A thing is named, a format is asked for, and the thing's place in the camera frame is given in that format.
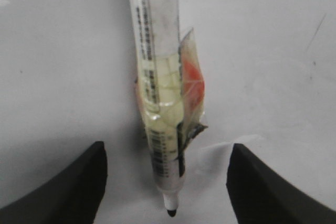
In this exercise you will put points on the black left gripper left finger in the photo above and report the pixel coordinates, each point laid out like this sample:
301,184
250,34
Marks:
72,196

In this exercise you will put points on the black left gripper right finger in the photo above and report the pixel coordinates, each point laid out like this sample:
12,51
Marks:
259,195

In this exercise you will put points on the white taped whiteboard marker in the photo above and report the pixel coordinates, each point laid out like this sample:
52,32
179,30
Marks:
170,88

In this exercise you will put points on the white whiteboard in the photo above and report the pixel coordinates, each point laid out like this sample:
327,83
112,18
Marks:
67,79

